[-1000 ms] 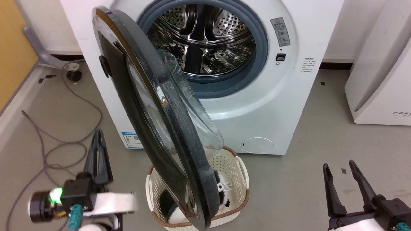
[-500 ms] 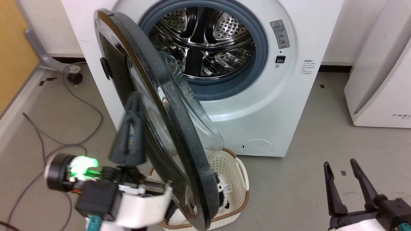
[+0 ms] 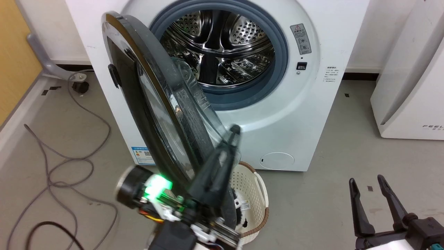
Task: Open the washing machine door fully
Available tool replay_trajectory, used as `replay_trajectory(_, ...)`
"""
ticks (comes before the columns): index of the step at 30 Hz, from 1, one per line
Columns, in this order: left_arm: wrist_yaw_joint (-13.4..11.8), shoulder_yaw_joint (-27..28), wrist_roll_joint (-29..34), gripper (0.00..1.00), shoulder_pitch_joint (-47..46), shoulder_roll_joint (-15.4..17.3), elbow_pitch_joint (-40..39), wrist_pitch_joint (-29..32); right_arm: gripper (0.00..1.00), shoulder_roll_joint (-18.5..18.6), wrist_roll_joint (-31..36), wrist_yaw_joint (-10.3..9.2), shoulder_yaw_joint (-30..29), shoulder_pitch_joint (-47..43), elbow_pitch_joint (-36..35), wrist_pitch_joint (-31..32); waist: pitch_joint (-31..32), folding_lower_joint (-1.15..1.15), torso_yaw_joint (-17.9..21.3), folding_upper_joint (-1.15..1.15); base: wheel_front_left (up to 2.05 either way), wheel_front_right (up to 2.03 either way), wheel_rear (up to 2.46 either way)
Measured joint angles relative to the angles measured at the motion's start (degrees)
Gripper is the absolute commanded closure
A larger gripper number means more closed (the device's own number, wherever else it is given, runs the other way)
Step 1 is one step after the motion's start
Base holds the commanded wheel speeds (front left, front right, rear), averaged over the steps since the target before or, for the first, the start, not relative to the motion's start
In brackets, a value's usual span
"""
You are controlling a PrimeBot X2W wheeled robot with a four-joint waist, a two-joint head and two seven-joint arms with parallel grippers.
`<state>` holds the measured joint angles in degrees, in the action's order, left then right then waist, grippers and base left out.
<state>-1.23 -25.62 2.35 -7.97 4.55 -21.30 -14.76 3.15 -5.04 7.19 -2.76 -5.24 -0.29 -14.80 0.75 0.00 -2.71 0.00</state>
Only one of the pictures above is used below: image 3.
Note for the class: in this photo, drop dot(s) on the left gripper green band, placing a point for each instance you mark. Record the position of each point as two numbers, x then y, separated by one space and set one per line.
156 194

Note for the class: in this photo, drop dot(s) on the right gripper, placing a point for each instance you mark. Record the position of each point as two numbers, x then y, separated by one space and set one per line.
399 239

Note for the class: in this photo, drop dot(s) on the black round glass washer door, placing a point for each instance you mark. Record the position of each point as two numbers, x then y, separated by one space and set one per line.
156 104

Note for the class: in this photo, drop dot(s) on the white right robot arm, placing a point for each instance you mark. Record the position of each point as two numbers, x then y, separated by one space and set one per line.
385 246

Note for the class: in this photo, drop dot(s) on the white front-load washing machine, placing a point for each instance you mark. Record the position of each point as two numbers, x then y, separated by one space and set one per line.
312 114

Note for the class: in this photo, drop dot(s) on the grey rubber door gasket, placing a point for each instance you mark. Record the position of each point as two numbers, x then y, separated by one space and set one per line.
281 59

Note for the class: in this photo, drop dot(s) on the white plastic laundry basket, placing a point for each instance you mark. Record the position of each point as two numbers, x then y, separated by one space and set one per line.
251 189

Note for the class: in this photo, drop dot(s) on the black white plush toy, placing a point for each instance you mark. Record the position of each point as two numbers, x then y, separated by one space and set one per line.
242 213

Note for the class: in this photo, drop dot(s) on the blue white energy label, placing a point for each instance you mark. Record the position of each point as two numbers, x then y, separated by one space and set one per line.
143 155

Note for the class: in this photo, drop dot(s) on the white air purifier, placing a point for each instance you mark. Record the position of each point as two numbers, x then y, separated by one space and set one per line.
409 86

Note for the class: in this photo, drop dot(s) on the steel washer drum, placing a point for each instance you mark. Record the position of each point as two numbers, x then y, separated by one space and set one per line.
225 45

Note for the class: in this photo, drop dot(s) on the grey warning sticker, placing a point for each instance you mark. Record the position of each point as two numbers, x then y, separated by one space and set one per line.
300 39

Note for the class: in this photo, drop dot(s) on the black caster wheel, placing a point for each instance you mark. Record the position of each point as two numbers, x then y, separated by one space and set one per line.
80 86

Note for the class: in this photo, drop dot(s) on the grey metal stand leg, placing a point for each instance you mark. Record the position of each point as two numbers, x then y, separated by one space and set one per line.
43 57

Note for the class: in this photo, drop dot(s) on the yellow wooden panel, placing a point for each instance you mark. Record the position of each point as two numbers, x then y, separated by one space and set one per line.
15 59

